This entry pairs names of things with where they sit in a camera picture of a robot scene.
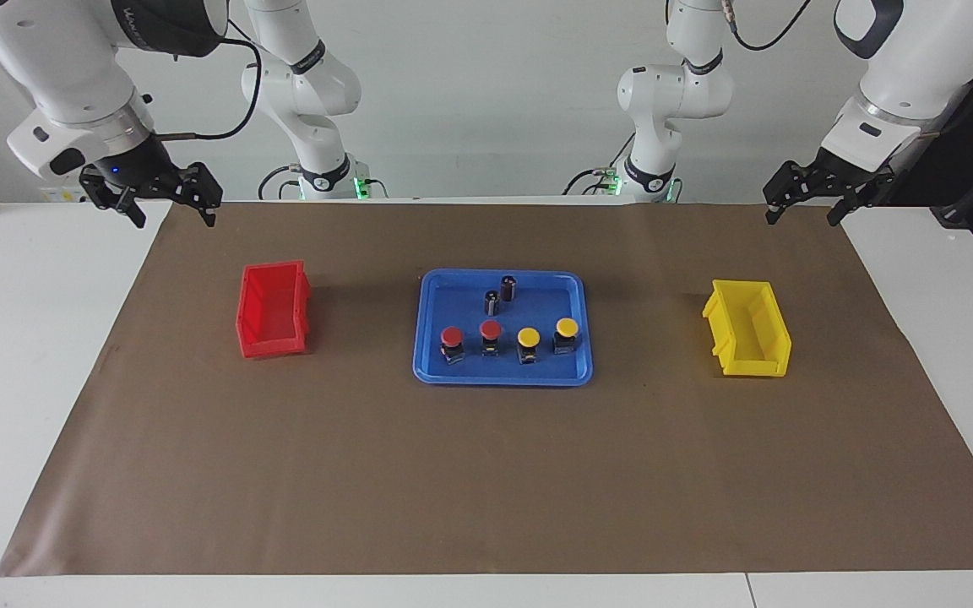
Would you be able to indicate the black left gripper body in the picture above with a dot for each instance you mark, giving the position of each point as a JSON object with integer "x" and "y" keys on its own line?
{"x": 858, "y": 173}

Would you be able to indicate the yellow push button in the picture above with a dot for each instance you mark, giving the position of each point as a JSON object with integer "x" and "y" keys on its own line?
{"x": 568, "y": 326}
{"x": 529, "y": 337}

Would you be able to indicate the yellow plastic bin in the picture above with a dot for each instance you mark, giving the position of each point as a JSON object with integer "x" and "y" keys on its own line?
{"x": 752, "y": 325}

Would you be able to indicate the red plastic bin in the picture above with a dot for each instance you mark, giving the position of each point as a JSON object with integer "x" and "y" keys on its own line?
{"x": 271, "y": 317}

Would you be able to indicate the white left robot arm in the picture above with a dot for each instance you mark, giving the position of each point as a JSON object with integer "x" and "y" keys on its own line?
{"x": 917, "y": 76}

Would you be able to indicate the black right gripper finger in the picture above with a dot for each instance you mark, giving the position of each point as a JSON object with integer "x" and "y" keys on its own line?
{"x": 125, "y": 201}
{"x": 201, "y": 186}

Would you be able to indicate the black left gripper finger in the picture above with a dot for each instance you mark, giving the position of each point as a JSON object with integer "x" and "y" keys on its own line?
{"x": 862, "y": 191}
{"x": 795, "y": 181}

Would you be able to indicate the red push button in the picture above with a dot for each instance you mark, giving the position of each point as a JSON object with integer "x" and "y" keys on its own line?
{"x": 491, "y": 329}
{"x": 451, "y": 336}

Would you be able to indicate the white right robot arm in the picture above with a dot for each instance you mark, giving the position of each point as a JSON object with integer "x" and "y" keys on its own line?
{"x": 73, "y": 76}

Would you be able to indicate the brown paper mat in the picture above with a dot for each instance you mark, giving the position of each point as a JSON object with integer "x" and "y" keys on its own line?
{"x": 486, "y": 473}

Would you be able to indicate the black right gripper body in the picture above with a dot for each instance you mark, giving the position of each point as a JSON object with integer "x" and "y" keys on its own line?
{"x": 127, "y": 165}

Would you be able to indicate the blue plastic tray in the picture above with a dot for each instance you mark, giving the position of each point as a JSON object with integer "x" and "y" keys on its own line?
{"x": 461, "y": 304}

